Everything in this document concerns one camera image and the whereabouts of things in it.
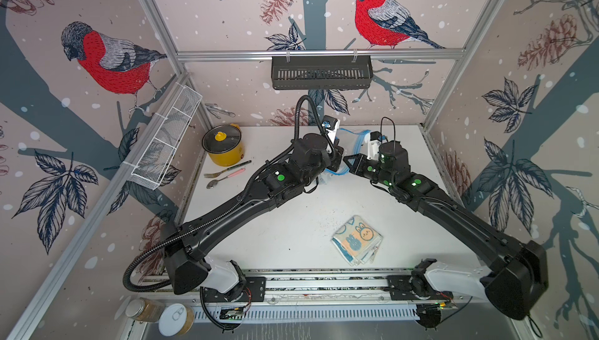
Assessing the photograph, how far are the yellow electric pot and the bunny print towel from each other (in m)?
0.56

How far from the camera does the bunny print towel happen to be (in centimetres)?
81

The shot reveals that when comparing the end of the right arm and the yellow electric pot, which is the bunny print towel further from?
the yellow electric pot

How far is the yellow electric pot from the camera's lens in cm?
100

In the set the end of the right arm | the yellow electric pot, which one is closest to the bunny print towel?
the end of the right arm
